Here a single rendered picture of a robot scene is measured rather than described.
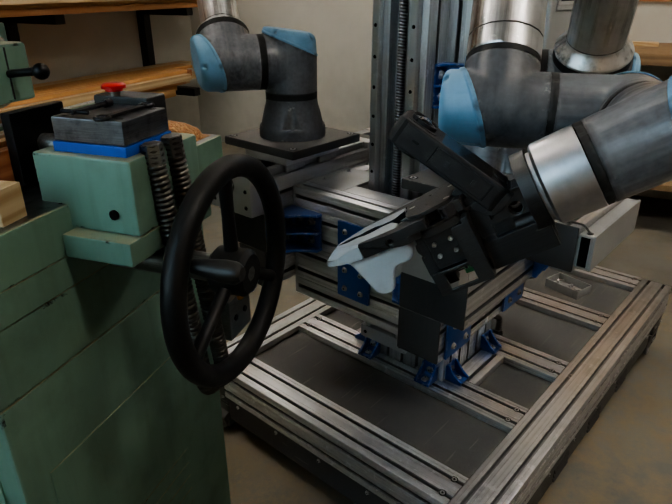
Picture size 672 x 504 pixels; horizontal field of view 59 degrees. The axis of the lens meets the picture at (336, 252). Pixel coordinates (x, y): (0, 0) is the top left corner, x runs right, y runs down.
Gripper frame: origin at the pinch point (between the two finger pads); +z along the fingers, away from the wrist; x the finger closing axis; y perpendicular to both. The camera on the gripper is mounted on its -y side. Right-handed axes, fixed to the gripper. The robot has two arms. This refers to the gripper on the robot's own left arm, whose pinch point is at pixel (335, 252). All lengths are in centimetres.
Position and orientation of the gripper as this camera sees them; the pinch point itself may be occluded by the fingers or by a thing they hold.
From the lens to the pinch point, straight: 58.9
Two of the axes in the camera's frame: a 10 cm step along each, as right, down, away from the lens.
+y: 4.8, 8.5, 2.0
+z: -8.4, 3.8, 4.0
